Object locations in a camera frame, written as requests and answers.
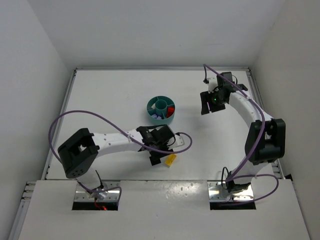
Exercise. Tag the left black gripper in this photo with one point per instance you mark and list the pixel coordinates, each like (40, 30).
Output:
(155, 153)

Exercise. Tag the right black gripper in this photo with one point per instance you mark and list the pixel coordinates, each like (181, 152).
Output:
(213, 105)

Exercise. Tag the red arch lego brick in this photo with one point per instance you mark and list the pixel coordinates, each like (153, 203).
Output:
(170, 111)

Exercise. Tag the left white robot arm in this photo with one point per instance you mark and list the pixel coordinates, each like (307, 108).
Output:
(78, 153)

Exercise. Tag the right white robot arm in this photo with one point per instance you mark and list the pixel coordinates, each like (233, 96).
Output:
(266, 137)

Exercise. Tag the yellow lego brick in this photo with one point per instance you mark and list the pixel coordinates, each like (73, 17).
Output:
(170, 160)

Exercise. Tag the teal round divided container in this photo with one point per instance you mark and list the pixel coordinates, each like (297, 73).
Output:
(158, 105)

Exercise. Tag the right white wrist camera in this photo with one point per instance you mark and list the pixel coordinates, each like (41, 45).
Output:
(211, 83)

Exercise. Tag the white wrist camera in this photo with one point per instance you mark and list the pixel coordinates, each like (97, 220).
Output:
(211, 83)
(178, 140)

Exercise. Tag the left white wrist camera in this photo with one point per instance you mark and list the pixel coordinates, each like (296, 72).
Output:
(178, 140)

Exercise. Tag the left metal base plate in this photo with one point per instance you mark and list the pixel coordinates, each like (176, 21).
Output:
(111, 193)

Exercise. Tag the metal base plate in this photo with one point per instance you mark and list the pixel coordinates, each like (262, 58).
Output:
(111, 193)
(218, 193)

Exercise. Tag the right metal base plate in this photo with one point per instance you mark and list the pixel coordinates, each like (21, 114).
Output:
(218, 193)

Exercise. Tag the aluminium frame rail left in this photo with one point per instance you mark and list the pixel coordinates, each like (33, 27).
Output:
(30, 185)

